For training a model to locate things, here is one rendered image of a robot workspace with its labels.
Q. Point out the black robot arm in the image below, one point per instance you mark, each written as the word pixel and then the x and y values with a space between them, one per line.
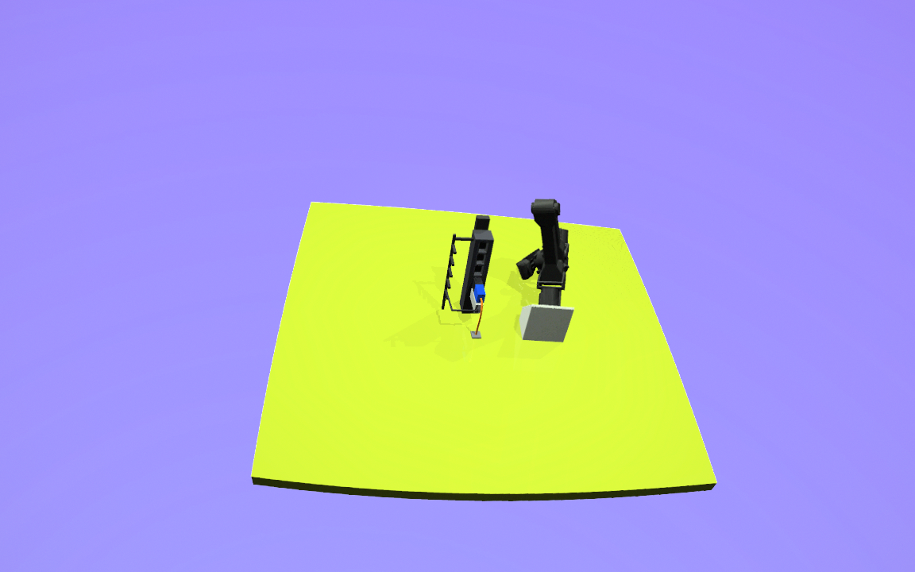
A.
pixel 555 251

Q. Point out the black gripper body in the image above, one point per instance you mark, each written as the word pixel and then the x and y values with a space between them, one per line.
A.
pixel 526 269

